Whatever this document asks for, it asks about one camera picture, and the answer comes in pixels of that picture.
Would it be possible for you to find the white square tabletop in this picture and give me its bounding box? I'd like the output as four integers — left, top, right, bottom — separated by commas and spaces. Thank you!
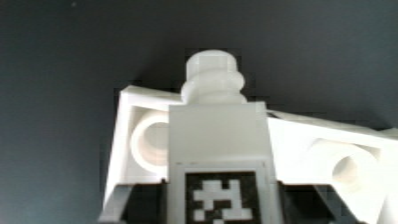
104, 86, 398, 224

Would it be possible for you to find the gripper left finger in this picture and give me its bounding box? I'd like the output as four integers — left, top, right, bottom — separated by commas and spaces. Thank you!
98, 183, 168, 224

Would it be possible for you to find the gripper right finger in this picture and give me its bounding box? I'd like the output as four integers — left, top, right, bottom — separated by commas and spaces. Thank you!
278, 181, 370, 224

